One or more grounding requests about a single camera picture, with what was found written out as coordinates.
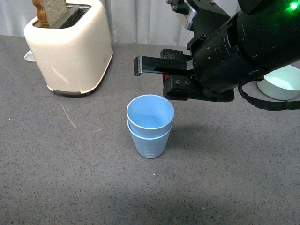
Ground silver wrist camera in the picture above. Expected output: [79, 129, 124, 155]
[166, 0, 197, 31]

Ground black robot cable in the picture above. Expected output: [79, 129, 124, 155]
[238, 79, 300, 111]

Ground grey curtain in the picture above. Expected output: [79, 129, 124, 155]
[0, 0, 193, 46]

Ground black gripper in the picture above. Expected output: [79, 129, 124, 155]
[133, 0, 242, 102]

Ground green bowl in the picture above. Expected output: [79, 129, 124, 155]
[257, 65, 300, 101]

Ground slice of toast bread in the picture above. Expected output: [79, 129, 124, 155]
[32, 0, 68, 28]

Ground white toaster power plug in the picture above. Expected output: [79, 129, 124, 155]
[24, 51, 36, 62]

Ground blue cup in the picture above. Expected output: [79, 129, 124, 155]
[127, 94, 174, 138]
[127, 121, 173, 158]

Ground cream white toaster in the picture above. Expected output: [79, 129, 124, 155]
[24, 0, 113, 95]

